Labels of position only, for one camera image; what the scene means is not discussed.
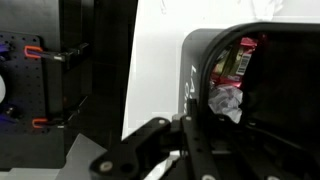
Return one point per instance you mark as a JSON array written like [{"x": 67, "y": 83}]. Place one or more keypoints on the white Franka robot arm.
[{"x": 2, "y": 86}]

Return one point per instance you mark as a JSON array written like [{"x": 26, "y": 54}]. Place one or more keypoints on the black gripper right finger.
[{"x": 266, "y": 160}]

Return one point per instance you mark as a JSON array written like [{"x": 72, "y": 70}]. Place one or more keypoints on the black plastic waste bin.
[{"x": 193, "y": 60}]

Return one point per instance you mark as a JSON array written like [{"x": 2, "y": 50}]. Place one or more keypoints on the crumpled paper inside bin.
[{"x": 226, "y": 101}]

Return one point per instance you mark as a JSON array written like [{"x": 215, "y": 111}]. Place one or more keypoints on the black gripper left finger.
[{"x": 146, "y": 146}]

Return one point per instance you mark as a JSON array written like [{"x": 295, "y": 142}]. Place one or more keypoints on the pink snack wrapper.
[{"x": 233, "y": 60}]

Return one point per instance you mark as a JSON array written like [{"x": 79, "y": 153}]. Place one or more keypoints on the black pegboard with clamps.
[{"x": 20, "y": 83}]

